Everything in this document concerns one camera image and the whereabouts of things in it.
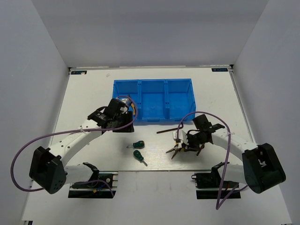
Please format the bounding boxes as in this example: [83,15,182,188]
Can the yellow black pliers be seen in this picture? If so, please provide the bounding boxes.
[166,143,199,159]
[129,101,137,116]

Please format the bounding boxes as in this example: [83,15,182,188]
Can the green stubby screwdriver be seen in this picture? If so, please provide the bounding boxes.
[127,141,145,149]
[133,150,148,166]

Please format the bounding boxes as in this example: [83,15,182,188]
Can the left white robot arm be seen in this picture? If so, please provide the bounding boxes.
[29,96,137,194]

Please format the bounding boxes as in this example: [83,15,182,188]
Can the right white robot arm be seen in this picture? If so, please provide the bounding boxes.
[178,114,286,194]

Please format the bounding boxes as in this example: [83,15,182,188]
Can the right bent hex key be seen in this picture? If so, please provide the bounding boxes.
[196,143,205,156]

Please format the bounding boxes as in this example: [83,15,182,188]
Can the long dark hex key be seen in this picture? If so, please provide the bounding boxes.
[156,127,177,134]

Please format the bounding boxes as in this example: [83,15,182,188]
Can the blue three-compartment bin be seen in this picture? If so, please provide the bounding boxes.
[112,78,196,122]

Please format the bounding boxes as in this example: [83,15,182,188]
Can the left corner label sticker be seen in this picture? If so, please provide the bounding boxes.
[71,71,87,75]

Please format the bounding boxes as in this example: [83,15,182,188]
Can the corner label sticker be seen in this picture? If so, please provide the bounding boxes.
[71,71,87,75]
[211,68,228,72]

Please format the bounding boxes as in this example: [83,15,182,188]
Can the right corner label sticker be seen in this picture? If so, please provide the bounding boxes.
[211,68,228,72]

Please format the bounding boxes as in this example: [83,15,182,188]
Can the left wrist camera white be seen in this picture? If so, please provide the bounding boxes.
[119,97,132,111]

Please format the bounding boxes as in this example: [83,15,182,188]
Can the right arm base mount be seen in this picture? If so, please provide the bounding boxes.
[191,171,241,200]

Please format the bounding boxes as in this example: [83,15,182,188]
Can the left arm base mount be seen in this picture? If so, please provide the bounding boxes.
[68,172,118,199]

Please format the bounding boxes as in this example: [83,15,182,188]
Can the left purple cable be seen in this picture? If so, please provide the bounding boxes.
[10,95,138,193]

